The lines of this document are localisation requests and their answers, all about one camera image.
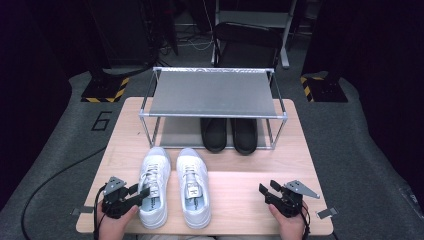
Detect black yellow striped stand base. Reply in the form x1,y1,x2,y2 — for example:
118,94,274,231
80,75,130,104
299,75,349,103

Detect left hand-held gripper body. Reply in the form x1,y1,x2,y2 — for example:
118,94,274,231
101,176,138,220

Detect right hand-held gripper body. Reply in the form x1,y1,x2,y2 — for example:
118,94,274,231
273,179,320,219

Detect black floor cable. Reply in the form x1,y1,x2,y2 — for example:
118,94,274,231
20,146,107,240

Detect person's left hand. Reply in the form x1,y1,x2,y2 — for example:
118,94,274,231
96,203,139,240

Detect grey tape piece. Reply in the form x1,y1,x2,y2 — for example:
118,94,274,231
71,206,95,216
316,207,338,220

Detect left hand-held gripper cable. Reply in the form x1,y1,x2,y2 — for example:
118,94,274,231
92,185,108,240

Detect person's right hand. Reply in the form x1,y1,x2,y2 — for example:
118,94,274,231
268,203,309,240

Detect white sneaker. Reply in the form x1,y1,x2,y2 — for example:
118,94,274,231
175,147,212,230
136,146,172,230

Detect black chair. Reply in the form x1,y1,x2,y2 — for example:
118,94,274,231
211,21,284,69

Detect right hand-held gripper cable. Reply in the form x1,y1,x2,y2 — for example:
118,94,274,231
299,204,313,240

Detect white cable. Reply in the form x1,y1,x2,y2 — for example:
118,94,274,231
186,31,214,52

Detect grey metal shoe rack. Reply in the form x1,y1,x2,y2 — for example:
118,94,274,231
138,66,288,150

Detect white metal desk frame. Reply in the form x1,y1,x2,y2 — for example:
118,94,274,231
210,0,299,69

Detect hand-held gripper cable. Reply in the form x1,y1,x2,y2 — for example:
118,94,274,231
299,204,313,240
92,185,108,240

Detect black flip-flop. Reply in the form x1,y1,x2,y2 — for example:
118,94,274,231
231,118,258,156
199,117,228,154

